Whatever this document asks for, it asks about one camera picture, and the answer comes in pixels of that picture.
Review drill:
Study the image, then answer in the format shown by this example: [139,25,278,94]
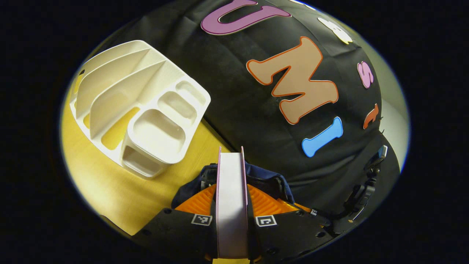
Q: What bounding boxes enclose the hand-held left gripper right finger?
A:
[246,183,334,259]

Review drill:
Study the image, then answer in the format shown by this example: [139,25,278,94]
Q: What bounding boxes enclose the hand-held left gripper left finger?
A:
[132,183,220,259]

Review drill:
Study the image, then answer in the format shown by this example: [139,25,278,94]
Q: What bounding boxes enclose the blue schoolbag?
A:
[171,163,295,209]

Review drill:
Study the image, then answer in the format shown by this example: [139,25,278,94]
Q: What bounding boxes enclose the pink book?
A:
[215,146,250,259]

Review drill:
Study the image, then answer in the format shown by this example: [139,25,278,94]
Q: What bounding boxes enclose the white bookshelf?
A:
[70,40,212,179]

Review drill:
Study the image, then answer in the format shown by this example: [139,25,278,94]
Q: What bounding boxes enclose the black backdrop cloth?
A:
[106,0,402,220]

